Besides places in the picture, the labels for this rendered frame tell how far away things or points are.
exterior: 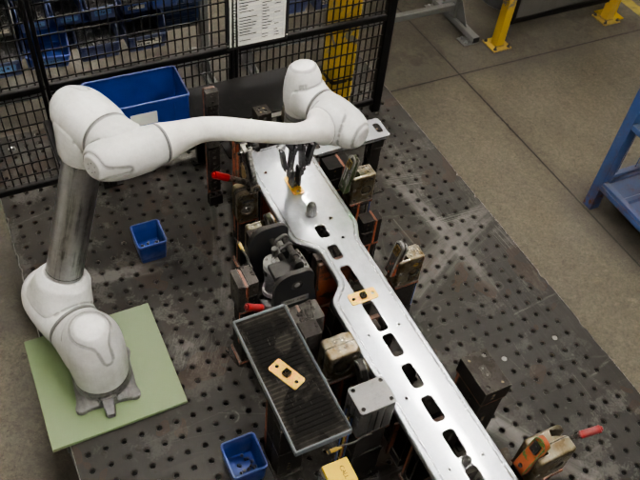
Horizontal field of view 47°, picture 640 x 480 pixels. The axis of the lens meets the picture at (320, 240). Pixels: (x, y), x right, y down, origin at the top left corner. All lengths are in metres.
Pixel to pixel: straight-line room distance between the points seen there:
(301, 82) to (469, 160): 2.17
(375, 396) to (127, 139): 0.82
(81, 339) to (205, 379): 0.42
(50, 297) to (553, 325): 1.56
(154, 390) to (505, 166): 2.48
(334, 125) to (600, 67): 3.31
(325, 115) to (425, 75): 2.69
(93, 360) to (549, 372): 1.36
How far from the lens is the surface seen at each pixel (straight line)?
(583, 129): 4.53
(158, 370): 2.28
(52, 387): 2.31
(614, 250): 3.91
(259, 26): 2.63
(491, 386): 1.97
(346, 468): 1.64
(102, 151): 1.74
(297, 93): 2.03
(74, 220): 2.01
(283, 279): 1.87
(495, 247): 2.73
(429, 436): 1.89
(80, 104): 1.85
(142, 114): 2.42
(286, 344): 1.78
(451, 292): 2.53
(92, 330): 2.06
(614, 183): 4.00
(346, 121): 1.95
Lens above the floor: 2.65
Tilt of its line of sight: 49 degrees down
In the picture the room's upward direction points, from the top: 7 degrees clockwise
